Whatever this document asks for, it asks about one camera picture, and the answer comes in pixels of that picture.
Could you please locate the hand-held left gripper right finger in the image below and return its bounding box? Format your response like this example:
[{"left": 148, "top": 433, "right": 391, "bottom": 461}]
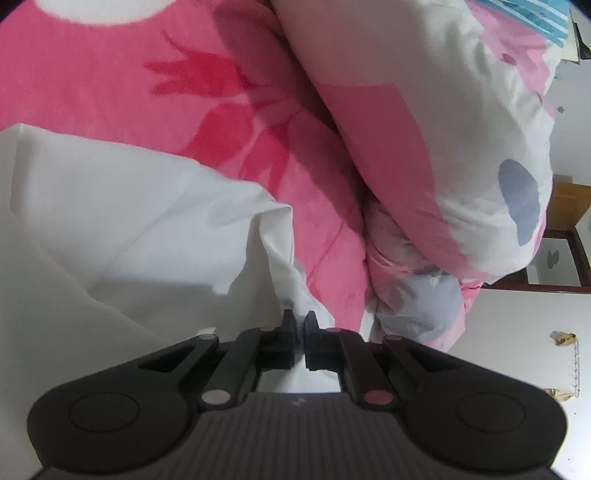
[{"left": 303, "top": 311, "right": 463, "bottom": 410}]

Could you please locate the dark wooden frame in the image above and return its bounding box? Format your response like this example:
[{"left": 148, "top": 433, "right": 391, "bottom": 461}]
[{"left": 480, "top": 225, "right": 591, "bottom": 294}]

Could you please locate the pink printed blanket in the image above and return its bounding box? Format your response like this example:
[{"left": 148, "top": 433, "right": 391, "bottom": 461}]
[{"left": 0, "top": 0, "right": 376, "bottom": 334}]

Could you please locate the blue striped cloth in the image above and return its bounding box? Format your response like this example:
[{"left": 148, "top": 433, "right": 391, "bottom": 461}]
[{"left": 480, "top": 0, "right": 571, "bottom": 48}]

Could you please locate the wall hook rack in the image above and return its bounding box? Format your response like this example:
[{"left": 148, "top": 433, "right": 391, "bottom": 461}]
[{"left": 544, "top": 330, "right": 581, "bottom": 403}]

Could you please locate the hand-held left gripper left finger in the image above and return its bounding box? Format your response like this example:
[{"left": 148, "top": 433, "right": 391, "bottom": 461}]
[{"left": 137, "top": 309, "right": 296, "bottom": 410}]

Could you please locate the white button shirt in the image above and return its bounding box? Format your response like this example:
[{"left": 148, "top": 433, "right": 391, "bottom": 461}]
[{"left": 0, "top": 123, "right": 343, "bottom": 480}]

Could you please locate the white pink printed quilt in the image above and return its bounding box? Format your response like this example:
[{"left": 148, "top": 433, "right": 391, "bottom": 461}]
[{"left": 270, "top": 0, "right": 562, "bottom": 350}]

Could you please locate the light wooden cabinet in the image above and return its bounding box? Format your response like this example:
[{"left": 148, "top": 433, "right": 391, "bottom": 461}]
[{"left": 550, "top": 174, "right": 591, "bottom": 232}]

